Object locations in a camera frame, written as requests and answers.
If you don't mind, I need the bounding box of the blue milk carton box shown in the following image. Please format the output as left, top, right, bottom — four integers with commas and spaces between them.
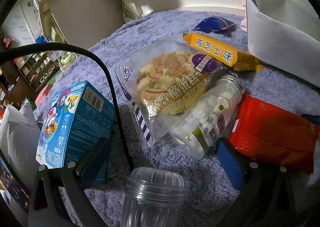
35, 80, 116, 186

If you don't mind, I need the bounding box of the red snack packet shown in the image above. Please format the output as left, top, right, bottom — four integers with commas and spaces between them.
228, 94, 319, 174

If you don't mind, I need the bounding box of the clear ribbed plastic jar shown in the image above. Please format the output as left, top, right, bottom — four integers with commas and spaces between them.
121, 167, 187, 226

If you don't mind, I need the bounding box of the clear candy jar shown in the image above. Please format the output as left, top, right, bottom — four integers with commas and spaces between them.
169, 74, 245, 160

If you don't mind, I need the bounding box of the cheese cake plastic package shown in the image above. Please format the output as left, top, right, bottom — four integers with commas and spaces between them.
116, 38, 224, 147

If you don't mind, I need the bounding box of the yellow cheese snack bar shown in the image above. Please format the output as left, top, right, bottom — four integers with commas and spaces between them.
183, 33, 263, 72

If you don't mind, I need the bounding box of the dark blue snack packet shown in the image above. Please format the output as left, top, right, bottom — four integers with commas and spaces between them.
193, 16, 236, 33

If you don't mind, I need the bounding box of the white pillow at left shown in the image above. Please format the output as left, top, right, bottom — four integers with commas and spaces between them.
1, 104, 40, 191

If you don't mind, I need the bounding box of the pink plastic stool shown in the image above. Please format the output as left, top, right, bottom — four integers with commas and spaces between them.
35, 84, 53, 107

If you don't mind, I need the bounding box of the brown wooden shelf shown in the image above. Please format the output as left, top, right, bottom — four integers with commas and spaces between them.
1, 44, 59, 109

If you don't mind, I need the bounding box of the beige bedside cabinet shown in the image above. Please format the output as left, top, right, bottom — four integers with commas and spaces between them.
39, 0, 125, 49

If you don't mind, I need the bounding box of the black cable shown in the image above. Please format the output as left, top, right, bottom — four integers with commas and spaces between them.
0, 42, 133, 172

